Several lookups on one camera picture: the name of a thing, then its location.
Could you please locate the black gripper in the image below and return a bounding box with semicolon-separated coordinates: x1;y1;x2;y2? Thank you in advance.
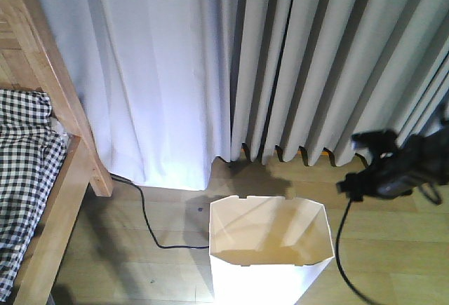
335;129;422;203

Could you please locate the white plastic trash bin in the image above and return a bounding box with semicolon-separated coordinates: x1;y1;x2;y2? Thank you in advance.
209;196;334;304

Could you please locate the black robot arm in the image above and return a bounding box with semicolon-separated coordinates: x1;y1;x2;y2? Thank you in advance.
336;104;448;205

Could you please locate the grey pleated curtain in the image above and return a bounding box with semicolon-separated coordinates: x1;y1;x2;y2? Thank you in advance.
220;0;448;165

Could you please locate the white sheer curtain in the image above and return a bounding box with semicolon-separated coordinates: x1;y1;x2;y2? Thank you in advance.
39;0;230;190

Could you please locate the black white checkered bedding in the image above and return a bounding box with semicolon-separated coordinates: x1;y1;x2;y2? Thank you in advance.
1;89;67;301

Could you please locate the black floor power cord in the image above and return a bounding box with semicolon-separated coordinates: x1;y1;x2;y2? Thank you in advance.
110;173;211;250

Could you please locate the wooden bed frame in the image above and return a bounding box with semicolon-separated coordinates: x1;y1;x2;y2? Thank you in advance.
1;0;113;304

